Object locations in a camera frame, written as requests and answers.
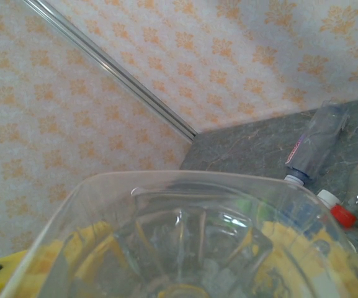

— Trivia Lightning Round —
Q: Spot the red label cola bottle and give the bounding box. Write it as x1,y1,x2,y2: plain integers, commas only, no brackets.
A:
330,145,358,230

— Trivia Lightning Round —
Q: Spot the blue label bottle white cap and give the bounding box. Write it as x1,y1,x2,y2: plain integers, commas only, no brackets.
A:
316,189,341,212

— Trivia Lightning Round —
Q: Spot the clear bottle with purple label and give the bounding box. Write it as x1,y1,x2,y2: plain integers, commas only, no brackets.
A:
284,99,350,187

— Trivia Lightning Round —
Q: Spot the aluminium frame post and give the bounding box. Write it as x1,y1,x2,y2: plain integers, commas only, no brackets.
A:
20,0,198,142

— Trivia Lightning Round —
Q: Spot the white label bottle green cap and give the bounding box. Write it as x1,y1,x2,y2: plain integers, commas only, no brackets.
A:
0,169,358,298

